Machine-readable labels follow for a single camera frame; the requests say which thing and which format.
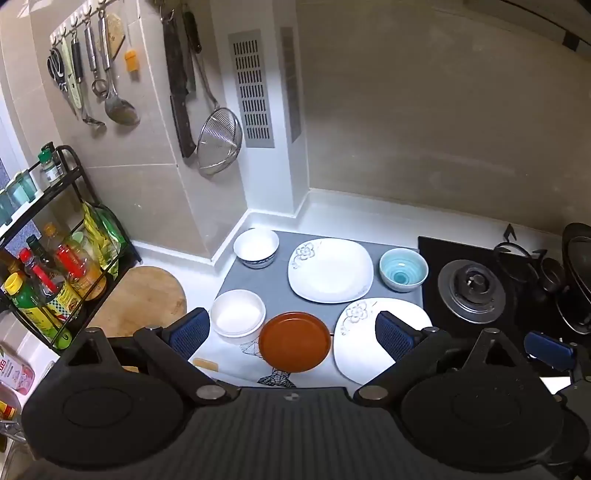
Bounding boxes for grey table mat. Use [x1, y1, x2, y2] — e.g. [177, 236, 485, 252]
[210, 229, 424, 333]

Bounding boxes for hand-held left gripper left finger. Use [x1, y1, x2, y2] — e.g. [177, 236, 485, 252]
[69, 307, 240, 408]

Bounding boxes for round wooden cutting board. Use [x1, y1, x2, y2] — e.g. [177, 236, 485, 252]
[85, 266, 188, 339]

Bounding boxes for black pan support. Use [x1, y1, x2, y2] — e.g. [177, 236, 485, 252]
[493, 224, 568, 297]

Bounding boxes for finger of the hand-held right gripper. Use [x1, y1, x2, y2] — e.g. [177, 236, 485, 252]
[523, 330, 578, 374]

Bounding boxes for black wok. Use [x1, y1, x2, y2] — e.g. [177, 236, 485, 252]
[556, 222, 591, 335]

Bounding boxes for black gas stove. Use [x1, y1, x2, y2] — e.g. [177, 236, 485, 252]
[418, 235, 591, 354]

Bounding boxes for yellow green snack packets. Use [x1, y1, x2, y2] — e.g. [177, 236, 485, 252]
[81, 200, 130, 278]

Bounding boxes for metal ladle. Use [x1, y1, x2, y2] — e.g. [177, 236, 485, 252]
[97, 11, 140, 126]

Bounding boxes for red capped sauce bottle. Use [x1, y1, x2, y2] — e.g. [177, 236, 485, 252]
[18, 248, 81, 320]

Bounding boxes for black wire rack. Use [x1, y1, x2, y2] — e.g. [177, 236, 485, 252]
[0, 144, 139, 350]

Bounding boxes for oil bottle with red handle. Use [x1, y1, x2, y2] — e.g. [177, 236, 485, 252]
[41, 222, 108, 302]

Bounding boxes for pink white packet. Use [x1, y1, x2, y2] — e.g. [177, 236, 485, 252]
[0, 344, 37, 396]

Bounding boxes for round metal burner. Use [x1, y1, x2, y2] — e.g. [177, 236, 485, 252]
[438, 259, 506, 324]

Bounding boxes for green capped spice bottle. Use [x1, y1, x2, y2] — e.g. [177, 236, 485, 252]
[38, 142, 65, 185]

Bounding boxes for plain white bowl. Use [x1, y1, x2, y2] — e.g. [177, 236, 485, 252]
[211, 289, 267, 339]

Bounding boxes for light blue bowl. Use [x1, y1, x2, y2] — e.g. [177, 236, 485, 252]
[379, 248, 429, 293]

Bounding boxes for dark bottle with green cap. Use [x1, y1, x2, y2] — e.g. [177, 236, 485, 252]
[26, 234, 57, 274]

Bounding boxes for dark cleaver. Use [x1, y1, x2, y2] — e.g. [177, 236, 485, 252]
[161, 14, 198, 159]

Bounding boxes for white square floral plate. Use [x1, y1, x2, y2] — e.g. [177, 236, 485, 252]
[332, 298, 433, 386]
[287, 238, 374, 304]

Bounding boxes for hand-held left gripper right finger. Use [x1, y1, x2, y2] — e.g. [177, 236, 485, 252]
[352, 310, 520, 408]

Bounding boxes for wide grey wall vent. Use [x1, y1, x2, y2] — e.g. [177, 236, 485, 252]
[228, 30, 276, 149]

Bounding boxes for metal slotted spoon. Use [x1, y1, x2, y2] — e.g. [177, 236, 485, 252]
[69, 32, 107, 128]

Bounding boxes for brown round plate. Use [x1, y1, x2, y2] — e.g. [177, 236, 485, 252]
[258, 312, 332, 374]

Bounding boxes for metal mesh strainer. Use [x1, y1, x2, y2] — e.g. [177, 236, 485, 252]
[182, 9, 244, 176]

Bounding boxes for black scissors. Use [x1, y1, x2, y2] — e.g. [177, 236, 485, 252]
[47, 44, 68, 88]

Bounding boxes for green handled peeler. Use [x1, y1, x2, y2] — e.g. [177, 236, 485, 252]
[62, 38, 84, 116]

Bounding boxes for white bowl with blue pattern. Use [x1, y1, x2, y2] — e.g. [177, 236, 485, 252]
[233, 227, 280, 270]

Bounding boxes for metal hanging utensil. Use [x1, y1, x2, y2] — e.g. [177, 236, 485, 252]
[83, 21, 110, 97]

